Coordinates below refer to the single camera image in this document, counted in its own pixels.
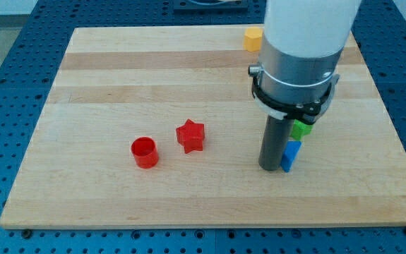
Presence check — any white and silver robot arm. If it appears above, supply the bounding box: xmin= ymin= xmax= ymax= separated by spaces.
xmin=248 ymin=0 xmax=362 ymax=125

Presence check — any red star block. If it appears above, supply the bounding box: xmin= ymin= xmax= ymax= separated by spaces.
xmin=176 ymin=119 xmax=205 ymax=154

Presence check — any wooden board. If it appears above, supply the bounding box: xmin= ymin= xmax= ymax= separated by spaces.
xmin=0 ymin=25 xmax=406 ymax=229

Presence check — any red cylinder block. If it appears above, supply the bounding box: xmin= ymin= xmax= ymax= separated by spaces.
xmin=131 ymin=137 xmax=159 ymax=169

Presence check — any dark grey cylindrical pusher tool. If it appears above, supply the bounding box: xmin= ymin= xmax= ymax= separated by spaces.
xmin=258 ymin=116 xmax=294 ymax=171

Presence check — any blue triangle block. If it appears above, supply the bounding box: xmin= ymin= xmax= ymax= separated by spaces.
xmin=280 ymin=140 xmax=302 ymax=173

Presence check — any green block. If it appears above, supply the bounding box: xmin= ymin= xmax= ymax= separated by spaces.
xmin=290 ymin=120 xmax=313 ymax=141

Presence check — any yellow hexagon block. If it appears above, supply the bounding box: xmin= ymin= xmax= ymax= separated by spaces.
xmin=243 ymin=27 xmax=263 ymax=52

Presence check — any blue perforated table plate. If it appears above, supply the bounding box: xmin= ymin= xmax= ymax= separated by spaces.
xmin=0 ymin=0 xmax=406 ymax=253

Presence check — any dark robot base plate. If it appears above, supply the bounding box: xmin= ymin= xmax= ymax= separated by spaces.
xmin=173 ymin=0 xmax=249 ymax=11

